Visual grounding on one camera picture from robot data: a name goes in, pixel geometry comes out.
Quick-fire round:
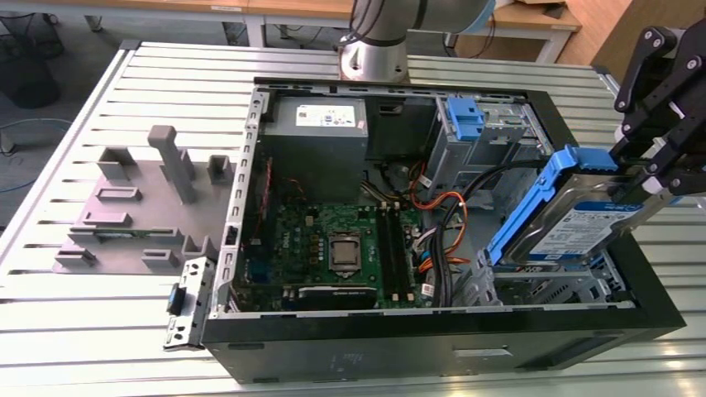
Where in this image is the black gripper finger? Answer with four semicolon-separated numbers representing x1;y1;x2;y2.
609;25;706;166
643;103;706;198

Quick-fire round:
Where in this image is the hard disk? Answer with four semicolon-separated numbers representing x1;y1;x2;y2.
485;144;672;268

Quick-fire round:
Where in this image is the grey metal disk bay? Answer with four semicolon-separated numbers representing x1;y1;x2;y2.
474;246;632;308

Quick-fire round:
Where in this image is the wooden cabinet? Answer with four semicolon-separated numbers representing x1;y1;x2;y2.
590;0;706;119

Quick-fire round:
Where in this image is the grey optical drive cage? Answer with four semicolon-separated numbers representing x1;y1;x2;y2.
429;93;557;195

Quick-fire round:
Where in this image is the blue plastic drive latch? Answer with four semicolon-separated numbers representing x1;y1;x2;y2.
448;97;486;142

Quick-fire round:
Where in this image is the black RAM slot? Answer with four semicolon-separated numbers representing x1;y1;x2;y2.
378;201;402;303

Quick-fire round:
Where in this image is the grey power supply unit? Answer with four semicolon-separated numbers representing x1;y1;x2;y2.
258;97;370;204

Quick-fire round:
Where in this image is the CPU socket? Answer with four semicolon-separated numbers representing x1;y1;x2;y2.
328;229;368;279

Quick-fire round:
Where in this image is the silver CPU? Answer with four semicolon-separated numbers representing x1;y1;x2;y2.
333;241;361;266

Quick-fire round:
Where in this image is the black open PC case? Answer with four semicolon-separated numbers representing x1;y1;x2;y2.
163;76;689;384

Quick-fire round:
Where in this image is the black graphics card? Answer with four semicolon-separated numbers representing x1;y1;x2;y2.
297;284;380;310

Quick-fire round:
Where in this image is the green motherboard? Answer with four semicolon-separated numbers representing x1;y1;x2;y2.
231;201;437;311

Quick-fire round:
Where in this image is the grey parts rack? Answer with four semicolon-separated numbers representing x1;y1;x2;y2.
53;125;245;279

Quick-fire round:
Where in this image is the blue port connector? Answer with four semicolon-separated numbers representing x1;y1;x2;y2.
166;284;189;316

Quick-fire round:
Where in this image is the green RAM stick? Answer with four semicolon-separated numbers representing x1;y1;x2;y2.
91;229;179;242

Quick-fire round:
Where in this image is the black mesh bin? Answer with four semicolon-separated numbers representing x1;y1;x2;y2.
0;12;66;109

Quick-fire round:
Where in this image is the wooden desk white frame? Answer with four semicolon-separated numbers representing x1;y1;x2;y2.
82;0;266;47
245;0;584;64

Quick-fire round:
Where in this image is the thick black cable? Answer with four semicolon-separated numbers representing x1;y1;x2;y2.
433;159;553;308
438;198;466;308

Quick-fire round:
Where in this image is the orange yellow wire bundle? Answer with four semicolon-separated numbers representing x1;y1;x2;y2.
410;159;472;275

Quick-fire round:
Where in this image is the thin multicolour wire bundle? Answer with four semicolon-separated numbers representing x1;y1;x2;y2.
410;229;446;270

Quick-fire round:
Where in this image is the thin red wire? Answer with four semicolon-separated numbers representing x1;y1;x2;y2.
250;158;277;246

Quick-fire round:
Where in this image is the blue floor cable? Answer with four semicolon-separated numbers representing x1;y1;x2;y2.
0;117;74;195

